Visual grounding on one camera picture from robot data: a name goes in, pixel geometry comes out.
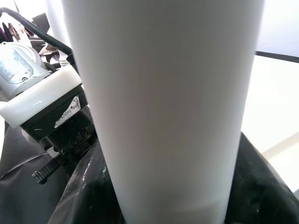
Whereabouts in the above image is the black office chair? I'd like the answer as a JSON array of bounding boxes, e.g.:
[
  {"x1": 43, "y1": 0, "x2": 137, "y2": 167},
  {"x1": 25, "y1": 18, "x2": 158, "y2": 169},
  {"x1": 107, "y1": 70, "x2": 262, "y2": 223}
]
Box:
[{"x1": 31, "y1": 13, "x2": 51, "y2": 26}]

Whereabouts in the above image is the white plastic table top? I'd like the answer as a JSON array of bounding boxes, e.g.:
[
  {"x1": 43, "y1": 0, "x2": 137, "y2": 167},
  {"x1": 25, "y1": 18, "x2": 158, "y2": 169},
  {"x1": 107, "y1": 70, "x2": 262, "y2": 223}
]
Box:
[{"x1": 238, "y1": 55, "x2": 299, "y2": 164}]

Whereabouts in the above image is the black padded bed cover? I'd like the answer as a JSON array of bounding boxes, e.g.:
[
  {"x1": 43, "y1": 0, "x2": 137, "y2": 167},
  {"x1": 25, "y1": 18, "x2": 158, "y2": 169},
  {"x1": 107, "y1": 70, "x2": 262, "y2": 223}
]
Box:
[{"x1": 0, "y1": 50, "x2": 299, "y2": 224}]

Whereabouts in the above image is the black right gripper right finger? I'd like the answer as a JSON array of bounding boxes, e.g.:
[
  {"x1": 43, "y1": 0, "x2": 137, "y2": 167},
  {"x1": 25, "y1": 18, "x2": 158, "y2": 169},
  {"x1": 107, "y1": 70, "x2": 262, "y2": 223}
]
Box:
[{"x1": 224, "y1": 132, "x2": 299, "y2": 224}]

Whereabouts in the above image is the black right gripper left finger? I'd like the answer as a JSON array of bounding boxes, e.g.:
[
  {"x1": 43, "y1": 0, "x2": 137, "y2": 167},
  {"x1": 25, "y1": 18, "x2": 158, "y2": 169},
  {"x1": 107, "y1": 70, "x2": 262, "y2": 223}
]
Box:
[{"x1": 48, "y1": 140, "x2": 127, "y2": 224}]

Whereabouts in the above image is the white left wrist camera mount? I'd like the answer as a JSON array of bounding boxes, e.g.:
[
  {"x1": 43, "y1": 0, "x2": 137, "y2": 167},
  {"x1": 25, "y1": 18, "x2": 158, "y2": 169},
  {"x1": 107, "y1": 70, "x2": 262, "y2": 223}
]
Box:
[{"x1": 0, "y1": 66, "x2": 82, "y2": 143}]

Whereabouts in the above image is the beige cloth pile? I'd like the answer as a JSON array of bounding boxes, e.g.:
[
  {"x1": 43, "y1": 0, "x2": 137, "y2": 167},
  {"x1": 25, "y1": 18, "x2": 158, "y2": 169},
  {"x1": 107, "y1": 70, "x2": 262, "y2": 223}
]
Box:
[{"x1": 38, "y1": 43, "x2": 61, "y2": 56}]

